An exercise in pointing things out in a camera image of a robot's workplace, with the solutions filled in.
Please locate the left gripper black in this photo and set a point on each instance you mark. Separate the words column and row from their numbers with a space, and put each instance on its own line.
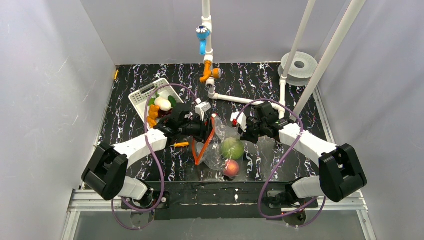
column 205, row 131

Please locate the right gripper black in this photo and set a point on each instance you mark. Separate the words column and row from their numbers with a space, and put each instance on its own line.
column 247, row 133

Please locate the fake green cucumber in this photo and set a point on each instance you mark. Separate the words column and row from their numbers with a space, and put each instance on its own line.
column 172, row 101

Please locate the clear zip top bag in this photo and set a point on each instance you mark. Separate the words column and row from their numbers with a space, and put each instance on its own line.
column 209, row 152

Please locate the fake orange ginger root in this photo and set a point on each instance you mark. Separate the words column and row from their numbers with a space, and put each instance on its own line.
column 153, row 114

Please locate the fake purple grapes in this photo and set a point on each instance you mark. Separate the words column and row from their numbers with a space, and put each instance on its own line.
column 162, row 113

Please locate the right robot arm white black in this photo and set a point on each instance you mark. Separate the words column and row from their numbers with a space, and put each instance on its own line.
column 340, row 171

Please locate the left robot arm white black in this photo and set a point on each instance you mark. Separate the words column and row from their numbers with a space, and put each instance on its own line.
column 106, row 171

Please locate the fake green cabbage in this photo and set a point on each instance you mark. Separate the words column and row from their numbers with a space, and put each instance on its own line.
column 232, row 148

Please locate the fake red apple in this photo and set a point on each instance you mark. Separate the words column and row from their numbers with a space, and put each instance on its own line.
column 231, row 168

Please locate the orange faucet valve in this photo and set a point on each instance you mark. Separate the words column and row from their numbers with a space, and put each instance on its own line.
column 209, row 72

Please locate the white perforated plastic basket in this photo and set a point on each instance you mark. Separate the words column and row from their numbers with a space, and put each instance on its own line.
column 140, row 98

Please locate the white filament spool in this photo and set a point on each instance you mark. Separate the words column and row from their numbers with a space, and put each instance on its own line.
column 302, row 68

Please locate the blue faucet valve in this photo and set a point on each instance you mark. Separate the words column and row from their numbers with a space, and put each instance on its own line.
column 202, row 33

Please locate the yellow handled screwdriver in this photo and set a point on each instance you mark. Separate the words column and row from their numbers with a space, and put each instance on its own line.
column 180, row 144

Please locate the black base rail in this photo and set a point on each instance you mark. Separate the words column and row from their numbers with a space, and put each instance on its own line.
column 214, row 200

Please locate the yellow pencil at wall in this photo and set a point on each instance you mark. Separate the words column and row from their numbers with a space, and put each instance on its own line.
column 116, row 74

